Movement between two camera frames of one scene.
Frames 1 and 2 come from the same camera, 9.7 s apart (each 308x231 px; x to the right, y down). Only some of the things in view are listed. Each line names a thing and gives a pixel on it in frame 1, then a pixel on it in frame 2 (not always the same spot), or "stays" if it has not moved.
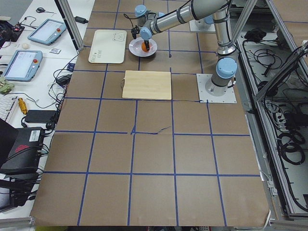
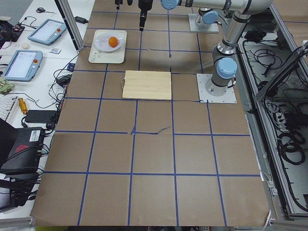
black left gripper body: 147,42 -> 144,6
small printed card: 55,51 stays
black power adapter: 40,116 stays
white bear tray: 108,46 stays
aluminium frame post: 69,17 stays
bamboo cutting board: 149,84 stays
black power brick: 81,20 stays
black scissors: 40,10 stays
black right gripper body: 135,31 -> 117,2
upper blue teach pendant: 48,32 stays
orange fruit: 144,47 -> 112,42
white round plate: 135,48 -> 101,42
